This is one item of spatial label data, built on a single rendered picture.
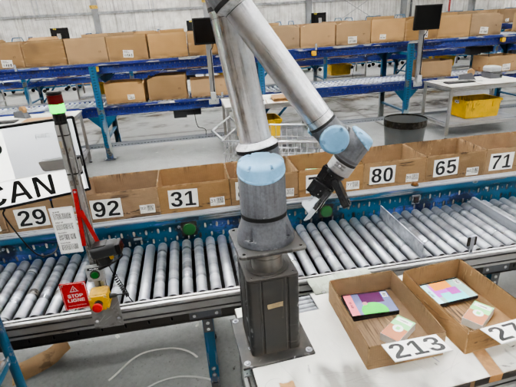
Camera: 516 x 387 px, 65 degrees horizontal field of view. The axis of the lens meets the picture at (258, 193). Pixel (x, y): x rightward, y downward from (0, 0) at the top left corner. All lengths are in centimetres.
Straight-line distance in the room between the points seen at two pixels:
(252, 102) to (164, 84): 510
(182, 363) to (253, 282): 138
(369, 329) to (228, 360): 117
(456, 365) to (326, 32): 595
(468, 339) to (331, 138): 84
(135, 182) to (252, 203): 141
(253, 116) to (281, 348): 82
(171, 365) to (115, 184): 112
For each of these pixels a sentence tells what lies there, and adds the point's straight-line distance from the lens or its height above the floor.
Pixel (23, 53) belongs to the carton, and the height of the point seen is 158.
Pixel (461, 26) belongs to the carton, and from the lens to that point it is 804.
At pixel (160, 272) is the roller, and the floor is 75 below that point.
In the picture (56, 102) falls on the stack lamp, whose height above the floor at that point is 163.
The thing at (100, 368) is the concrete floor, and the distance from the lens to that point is 278.
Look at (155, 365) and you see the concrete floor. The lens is 268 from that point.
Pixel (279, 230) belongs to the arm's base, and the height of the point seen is 124.
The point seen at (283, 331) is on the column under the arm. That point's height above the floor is 85.
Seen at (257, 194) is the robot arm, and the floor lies 136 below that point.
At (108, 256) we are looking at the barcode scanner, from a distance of 169.
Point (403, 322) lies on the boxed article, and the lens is 167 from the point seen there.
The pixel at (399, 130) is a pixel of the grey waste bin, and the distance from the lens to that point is 514.
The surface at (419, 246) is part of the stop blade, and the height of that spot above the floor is 79.
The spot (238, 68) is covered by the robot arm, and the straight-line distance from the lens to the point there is 135.
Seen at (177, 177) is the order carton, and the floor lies 99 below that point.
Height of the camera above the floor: 185
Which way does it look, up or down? 23 degrees down
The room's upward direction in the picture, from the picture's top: 3 degrees counter-clockwise
